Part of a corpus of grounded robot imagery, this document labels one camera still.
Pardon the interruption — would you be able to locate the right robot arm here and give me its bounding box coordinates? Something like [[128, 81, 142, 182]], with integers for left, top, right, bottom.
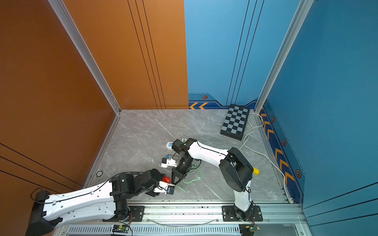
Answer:
[[167, 138, 260, 221]]

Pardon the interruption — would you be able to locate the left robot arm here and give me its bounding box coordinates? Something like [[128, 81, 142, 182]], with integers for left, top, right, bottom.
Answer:
[[26, 169, 170, 236]]

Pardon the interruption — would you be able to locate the yellow block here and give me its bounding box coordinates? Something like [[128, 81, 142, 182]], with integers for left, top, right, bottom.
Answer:
[[253, 168, 260, 176]]

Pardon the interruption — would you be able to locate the aluminium front rail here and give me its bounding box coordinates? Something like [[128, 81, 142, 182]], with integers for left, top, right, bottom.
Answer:
[[56, 202, 314, 236]]

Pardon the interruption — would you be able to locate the right circuit board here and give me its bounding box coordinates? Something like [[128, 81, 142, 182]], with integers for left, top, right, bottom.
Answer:
[[239, 224, 260, 236]]

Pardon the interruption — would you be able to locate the circuit board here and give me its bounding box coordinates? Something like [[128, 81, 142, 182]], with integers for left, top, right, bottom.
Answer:
[[239, 224, 260, 236], [112, 224, 132, 235]]

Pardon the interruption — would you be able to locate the red electric shaver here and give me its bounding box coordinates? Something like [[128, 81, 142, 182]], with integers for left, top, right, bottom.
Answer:
[[162, 176, 171, 184]]

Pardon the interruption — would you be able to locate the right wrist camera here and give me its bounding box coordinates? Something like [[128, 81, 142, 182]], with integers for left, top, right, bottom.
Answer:
[[161, 157, 178, 168]]

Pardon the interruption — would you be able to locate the left circuit board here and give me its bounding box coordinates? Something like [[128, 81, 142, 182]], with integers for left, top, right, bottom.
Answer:
[[112, 224, 132, 235]]

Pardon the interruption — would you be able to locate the white power strip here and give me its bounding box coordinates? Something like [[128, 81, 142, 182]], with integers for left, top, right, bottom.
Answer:
[[166, 142, 173, 150]]

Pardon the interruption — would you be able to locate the black grey chessboard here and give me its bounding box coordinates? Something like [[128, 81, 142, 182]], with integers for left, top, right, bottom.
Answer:
[[220, 104, 250, 141]]

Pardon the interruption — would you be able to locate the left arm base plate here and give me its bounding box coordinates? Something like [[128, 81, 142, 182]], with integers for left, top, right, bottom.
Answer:
[[102, 206, 145, 223]]

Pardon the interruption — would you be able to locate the right aluminium corner post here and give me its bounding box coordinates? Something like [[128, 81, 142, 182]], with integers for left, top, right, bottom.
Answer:
[[254, 0, 314, 114]]

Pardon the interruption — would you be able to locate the white power strip cord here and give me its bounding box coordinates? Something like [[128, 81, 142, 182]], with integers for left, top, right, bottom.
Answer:
[[237, 111, 294, 204]]

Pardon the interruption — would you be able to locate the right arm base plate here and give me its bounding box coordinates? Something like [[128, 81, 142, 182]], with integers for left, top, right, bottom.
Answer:
[[221, 205, 263, 222]]

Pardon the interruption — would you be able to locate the green charging cable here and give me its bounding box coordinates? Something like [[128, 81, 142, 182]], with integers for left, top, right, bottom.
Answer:
[[175, 166, 204, 194]]

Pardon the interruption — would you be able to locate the aluminium corner post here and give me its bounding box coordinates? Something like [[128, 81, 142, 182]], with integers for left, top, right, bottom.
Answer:
[[48, 0, 121, 115], [254, 0, 314, 114]]

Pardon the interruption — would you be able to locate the left aluminium corner post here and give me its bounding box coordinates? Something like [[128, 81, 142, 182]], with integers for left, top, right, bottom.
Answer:
[[48, 0, 121, 115]]

